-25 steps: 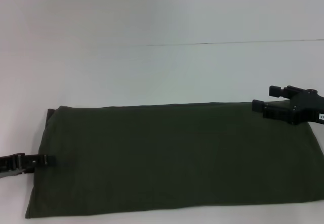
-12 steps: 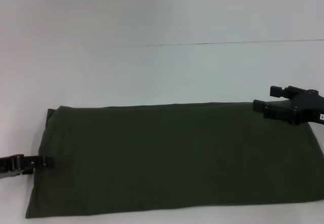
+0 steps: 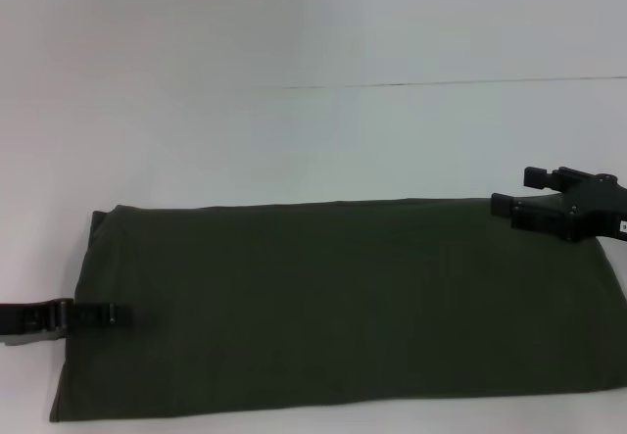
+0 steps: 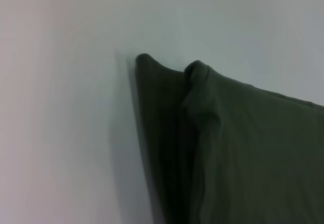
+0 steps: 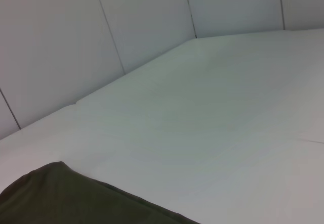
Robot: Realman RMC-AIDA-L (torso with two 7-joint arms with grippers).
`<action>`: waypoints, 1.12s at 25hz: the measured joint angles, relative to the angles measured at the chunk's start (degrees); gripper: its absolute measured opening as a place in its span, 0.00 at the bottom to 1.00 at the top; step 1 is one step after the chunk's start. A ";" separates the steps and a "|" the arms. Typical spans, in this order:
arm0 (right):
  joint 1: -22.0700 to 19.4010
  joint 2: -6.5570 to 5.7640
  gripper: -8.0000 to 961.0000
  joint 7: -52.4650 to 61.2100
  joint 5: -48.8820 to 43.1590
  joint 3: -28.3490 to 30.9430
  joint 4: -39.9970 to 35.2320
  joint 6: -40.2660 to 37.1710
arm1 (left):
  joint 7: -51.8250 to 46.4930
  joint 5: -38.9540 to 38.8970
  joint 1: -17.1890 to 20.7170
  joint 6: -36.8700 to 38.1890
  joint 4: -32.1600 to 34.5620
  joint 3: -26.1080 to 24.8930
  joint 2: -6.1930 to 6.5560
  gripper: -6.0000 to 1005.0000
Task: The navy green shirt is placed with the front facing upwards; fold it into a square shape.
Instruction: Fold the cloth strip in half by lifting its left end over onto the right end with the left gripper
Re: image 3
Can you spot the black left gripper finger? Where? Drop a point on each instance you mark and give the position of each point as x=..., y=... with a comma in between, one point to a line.
x=98, y=315

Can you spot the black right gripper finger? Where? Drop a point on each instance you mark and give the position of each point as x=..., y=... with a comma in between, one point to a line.
x=529, y=211
x=539, y=177

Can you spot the dark green FREE! t-shirt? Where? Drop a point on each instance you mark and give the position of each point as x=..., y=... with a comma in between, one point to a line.
x=318, y=306

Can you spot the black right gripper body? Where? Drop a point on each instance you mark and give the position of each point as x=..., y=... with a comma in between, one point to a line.
x=595, y=204

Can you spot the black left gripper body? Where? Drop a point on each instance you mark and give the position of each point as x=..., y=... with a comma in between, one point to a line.
x=29, y=321

